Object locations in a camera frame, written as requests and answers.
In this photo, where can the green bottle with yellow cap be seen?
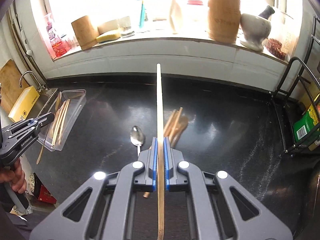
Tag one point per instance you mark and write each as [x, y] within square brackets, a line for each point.
[306, 127]

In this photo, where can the white stone mortar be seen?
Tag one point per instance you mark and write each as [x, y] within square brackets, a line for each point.
[255, 30]

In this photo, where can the clear container of dried chili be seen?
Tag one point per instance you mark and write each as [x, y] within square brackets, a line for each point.
[277, 47]

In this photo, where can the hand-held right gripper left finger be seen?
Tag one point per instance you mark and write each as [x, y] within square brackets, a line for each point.
[152, 165]

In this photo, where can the bamboo utensil holder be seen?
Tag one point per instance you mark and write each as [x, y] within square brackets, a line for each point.
[222, 20]

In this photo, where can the empty bamboo holder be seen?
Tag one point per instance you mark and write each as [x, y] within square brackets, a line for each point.
[85, 32]

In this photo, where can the black metal rack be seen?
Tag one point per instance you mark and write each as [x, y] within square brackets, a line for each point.
[281, 87]

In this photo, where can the dark pestle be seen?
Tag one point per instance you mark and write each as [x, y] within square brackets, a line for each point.
[267, 11]

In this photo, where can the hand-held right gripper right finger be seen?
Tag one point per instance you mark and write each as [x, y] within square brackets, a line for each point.
[168, 165]

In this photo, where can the person's left hand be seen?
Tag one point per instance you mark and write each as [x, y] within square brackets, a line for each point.
[15, 177]

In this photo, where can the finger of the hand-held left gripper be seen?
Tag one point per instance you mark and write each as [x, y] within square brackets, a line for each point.
[37, 130]
[40, 119]

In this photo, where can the pink soap pump bottle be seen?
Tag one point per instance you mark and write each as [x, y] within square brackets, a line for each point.
[53, 40]

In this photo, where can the steel spoon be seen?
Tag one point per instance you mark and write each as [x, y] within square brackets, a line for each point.
[137, 136]

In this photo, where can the wooden chopstick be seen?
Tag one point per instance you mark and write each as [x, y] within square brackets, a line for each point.
[160, 100]

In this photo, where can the tall clear glass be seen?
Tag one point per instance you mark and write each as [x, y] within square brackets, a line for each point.
[127, 27]

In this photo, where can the white plastic bottle blue cap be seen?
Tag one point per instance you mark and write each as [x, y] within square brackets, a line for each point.
[176, 15]

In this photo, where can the clear plastic tray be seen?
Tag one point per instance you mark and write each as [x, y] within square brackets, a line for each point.
[75, 100]

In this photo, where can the yellow sponge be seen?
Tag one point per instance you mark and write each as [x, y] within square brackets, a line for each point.
[108, 37]

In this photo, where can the wooden cutting board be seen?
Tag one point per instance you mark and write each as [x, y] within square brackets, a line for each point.
[11, 82]

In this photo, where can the teal stick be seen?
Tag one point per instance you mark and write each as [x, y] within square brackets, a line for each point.
[142, 15]

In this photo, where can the stainless steel sink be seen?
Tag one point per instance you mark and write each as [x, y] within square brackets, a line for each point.
[48, 93]

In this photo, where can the metal faucet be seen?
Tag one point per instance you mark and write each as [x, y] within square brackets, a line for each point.
[25, 73]

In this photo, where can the clear glass with sticks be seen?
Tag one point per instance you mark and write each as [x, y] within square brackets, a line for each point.
[147, 17]

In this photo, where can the red box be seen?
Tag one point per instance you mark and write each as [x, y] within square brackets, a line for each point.
[46, 195]

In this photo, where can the yellow box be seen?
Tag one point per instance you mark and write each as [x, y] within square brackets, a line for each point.
[23, 102]

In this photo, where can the small glass jar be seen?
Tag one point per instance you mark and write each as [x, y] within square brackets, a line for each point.
[68, 41]

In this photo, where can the white wall hook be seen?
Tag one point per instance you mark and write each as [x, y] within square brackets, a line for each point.
[29, 52]

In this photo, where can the red-lidded jar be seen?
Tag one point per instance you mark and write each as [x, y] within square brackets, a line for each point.
[196, 7]

